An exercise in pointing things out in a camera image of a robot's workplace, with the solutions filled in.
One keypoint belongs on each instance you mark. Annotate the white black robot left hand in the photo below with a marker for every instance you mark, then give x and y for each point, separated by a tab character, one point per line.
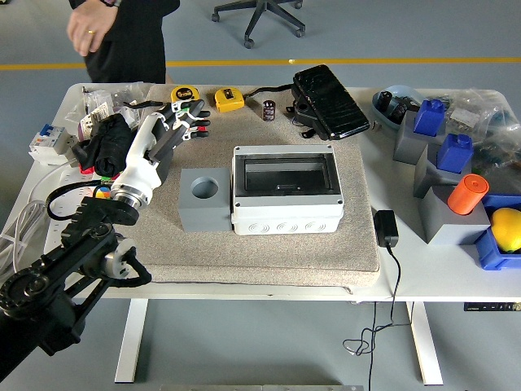
140	163

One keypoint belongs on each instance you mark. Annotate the person's left hand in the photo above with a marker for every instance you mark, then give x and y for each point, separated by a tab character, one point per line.
91	26

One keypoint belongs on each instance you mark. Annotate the smoky transparent box lid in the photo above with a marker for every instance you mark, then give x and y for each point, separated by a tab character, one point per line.
285	171

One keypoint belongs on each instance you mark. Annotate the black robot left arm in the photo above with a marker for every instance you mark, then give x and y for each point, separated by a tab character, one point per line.
53	281

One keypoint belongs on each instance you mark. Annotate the grey plastic junction box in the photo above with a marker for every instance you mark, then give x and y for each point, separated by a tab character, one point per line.
285	224

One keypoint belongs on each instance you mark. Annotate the orange cylinder battery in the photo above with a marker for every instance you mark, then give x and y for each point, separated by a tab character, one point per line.
466	195

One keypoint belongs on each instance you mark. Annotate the smart watch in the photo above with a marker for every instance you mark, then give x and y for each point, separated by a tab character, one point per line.
110	2

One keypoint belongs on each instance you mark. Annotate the black cloth bundle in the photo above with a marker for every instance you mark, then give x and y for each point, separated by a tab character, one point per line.
108	146

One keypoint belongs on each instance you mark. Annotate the person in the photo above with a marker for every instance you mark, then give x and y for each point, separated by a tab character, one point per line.
134	40

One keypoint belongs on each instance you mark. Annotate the clear plastic bags pile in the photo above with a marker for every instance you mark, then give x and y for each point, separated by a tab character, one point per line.
106	95

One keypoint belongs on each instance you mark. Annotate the round yellow black tape measure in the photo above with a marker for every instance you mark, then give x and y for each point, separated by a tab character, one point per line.
183	94

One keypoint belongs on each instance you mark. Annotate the grey block with round hole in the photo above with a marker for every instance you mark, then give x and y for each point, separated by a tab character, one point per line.
203	216

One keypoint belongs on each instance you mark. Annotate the white power strip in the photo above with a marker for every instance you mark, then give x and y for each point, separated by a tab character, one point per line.
61	199

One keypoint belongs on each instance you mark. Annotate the white blue circuit breaker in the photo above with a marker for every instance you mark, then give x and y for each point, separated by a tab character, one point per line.
46	142

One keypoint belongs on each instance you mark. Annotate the square yellow tape measure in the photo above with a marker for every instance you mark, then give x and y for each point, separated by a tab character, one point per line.
228	99

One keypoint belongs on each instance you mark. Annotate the small black capacitor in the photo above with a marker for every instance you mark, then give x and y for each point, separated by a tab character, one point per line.
268	110

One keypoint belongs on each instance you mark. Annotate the grey-brown table mat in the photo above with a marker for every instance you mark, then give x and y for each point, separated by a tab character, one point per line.
264	256

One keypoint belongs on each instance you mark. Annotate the black office chair base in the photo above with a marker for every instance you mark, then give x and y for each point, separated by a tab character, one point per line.
260	10

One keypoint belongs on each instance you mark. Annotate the white table leg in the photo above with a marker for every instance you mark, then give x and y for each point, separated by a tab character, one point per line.
131	342
425	346

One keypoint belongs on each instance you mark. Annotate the black foot pedal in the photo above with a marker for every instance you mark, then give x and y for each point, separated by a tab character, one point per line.
329	102

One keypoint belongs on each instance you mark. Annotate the black power adapter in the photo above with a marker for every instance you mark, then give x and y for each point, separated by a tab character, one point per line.
386	227

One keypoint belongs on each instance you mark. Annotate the pale blue bowl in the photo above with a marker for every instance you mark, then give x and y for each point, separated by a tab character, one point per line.
390	116

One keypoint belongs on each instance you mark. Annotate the grey block holder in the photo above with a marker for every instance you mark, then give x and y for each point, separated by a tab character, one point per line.
425	175
407	144
443	224

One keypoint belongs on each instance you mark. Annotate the blue plastic block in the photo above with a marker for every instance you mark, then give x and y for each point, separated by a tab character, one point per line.
429	118
454	152

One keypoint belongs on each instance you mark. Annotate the clear bags of parts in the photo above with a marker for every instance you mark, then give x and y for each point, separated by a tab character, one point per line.
492	118

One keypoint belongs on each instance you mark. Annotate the blue plastic bin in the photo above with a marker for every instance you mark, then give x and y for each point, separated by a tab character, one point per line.
490	252

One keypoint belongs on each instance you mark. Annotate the yellow lemon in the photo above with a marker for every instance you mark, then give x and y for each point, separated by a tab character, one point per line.
506	228

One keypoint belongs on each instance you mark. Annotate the black desk control panel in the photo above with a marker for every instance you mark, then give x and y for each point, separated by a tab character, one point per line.
488	306

